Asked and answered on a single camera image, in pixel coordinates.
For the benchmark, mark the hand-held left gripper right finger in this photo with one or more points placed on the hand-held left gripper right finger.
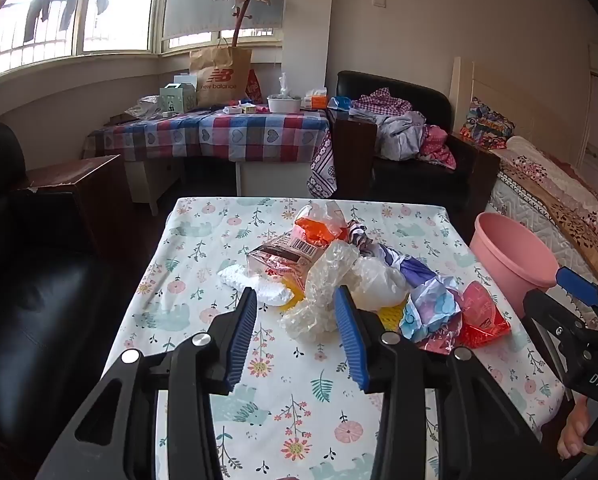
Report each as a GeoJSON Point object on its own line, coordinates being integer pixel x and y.
{"type": "Point", "coordinates": [351, 340]}

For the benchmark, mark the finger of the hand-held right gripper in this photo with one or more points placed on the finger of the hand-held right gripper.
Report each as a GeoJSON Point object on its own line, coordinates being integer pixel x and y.
{"type": "Point", "coordinates": [544, 307]}
{"type": "Point", "coordinates": [576, 284]}

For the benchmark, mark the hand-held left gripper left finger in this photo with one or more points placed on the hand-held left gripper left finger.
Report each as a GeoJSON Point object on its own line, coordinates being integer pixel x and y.
{"type": "Point", "coordinates": [244, 330]}

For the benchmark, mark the red snack packet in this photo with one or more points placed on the red snack packet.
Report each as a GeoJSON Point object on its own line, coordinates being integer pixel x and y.
{"type": "Point", "coordinates": [484, 310]}

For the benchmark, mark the pile of clear plastic bags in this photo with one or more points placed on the pile of clear plastic bags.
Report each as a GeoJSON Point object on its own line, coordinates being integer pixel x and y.
{"type": "Point", "coordinates": [324, 280]}

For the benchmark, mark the pink plastic bucket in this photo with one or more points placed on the pink plastic bucket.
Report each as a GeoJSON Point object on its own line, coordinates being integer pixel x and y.
{"type": "Point", "coordinates": [504, 255]}

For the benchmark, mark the colourful paper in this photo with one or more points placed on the colourful paper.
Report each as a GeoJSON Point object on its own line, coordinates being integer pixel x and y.
{"type": "Point", "coordinates": [429, 305]}

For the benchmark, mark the person's right hand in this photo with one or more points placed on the person's right hand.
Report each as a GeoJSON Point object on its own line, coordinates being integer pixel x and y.
{"type": "Point", "coordinates": [574, 430]}

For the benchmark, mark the white crumpled tissue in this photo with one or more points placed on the white crumpled tissue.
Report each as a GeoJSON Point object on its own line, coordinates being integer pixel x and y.
{"type": "Point", "coordinates": [239, 277]}

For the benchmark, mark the yellow plastic piece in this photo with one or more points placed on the yellow plastic piece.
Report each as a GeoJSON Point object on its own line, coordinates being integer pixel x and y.
{"type": "Point", "coordinates": [294, 297]}

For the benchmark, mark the white translucent plastic bag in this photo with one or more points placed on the white translucent plastic bag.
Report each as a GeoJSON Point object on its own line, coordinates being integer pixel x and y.
{"type": "Point", "coordinates": [379, 285]}

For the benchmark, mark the clear packet brown label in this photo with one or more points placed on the clear packet brown label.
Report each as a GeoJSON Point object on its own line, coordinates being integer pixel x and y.
{"type": "Point", "coordinates": [284, 252]}

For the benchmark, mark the bed with patterned blanket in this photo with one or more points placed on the bed with patterned blanket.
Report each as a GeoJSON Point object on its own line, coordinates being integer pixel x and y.
{"type": "Point", "coordinates": [554, 195]}

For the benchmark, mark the purple striped wrapper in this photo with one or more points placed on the purple striped wrapper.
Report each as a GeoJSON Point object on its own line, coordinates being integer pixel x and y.
{"type": "Point", "coordinates": [414, 267]}

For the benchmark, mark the orange plastic wrapper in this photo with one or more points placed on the orange plastic wrapper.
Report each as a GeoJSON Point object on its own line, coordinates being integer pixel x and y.
{"type": "Point", "coordinates": [319, 230]}

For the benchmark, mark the white cabinet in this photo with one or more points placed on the white cabinet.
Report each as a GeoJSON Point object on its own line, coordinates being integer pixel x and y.
{"type": "Point", "coordinates": [264, 175]}

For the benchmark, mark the purple patterned cloth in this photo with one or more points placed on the purple patterned cloth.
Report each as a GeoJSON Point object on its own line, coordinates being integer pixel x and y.
{"type": "Point", "coordinates": [321, 175]}

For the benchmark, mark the black leather armchair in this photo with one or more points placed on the black leather armchair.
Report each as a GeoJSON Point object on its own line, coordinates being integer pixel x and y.
{"type": "Point", "coordinates": [409, 180]}

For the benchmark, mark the colourful patterned pillow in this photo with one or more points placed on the colourful patterned pillow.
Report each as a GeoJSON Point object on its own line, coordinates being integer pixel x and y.
{"type": "Point", "coordinates": [486, 125]}

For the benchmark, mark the cream headboard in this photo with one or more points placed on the cream headboard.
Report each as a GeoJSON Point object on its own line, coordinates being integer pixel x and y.
{"type": "Point", "coordinates": [529, 105]}

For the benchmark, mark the pink patterned cloth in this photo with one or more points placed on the pink patterned cloth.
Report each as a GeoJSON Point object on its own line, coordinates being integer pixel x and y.
{"type": "Point", "coordinates": [436, 147]}

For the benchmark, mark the checked tablecloth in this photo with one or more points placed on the checked tablecloth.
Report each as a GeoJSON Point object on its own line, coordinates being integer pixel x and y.
{"type": "Point", "coordinates": [219, 135]}

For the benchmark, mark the lavender grey cloth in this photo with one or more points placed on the lavender grey cloth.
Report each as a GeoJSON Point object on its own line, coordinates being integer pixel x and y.
{"type": "Point", "coordinates": [401, 135]}

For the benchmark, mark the small green white box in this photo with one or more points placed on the small green white box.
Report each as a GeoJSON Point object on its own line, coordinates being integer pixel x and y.
{"type": "Point", "coordinates": [247, 107]}

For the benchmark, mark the white basin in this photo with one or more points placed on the white basin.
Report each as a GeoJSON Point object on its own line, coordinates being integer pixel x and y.
{"type": "Point", "coordinates": [284, 105]}

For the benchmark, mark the orange tissue box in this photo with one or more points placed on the orange tissue box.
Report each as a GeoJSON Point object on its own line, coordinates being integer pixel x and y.
{"type": "Point", "coordinates": [315, 102]}

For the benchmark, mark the purple plaid shirt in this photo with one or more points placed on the purple plaid shirt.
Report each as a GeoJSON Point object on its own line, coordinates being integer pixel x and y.
{"type": "Point", "coordinates": [379, 102]}

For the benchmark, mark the red paper bag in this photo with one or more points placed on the red paper bag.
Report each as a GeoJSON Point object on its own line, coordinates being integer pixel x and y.
{"type": "Point", "coordinates": [255, 87]}

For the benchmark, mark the grey crumpled plastic bag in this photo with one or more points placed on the grey crumpled plastic bag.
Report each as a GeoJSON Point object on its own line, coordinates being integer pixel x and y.
{"type": "Point", "coordinates": [144, 106]}

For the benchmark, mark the brown paper bag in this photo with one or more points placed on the brown paper bag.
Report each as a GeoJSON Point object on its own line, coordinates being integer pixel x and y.
{"type": "Point", "coordinates": [219, 70]}

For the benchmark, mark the red coat stand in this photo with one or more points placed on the red coat stand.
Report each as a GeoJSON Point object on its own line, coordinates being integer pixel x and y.
{"type": "Point", "coordinates": [236, 30]}

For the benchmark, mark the grey roller blind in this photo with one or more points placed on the grey roller blind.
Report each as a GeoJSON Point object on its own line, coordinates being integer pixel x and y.
{"type": "Point", "coordinates": [199, 0]}

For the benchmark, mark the bay window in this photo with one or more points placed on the bay window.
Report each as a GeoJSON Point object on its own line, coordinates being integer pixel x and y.
{"type": "Point", "coordinates": [124, 10]}

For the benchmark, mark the grey trousers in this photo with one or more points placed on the grey trousers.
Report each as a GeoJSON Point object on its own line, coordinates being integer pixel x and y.
{"type": "Point", "coordinates": [41, 0]}

